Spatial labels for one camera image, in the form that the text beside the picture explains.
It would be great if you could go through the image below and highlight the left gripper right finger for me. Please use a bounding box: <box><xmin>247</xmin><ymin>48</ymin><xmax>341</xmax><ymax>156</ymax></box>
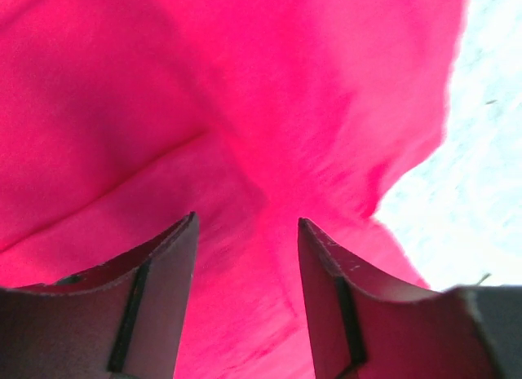
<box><xmin>298</xmin><ymin>219</ymin><xmax>521</xmax><ymax>379</ymax></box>

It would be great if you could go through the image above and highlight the pink t shirt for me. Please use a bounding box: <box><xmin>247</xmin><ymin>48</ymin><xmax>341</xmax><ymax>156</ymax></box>
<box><xmin>1</xmin><ymin>0</ymin><xmax>467</xmax><ymax>378</ymax></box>

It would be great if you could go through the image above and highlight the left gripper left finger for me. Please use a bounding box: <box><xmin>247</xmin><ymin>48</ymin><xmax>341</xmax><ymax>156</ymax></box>
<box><xmin>1</xmin><ymin>214</ymin><xmax>199</xmax><ymax>378</ymax></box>

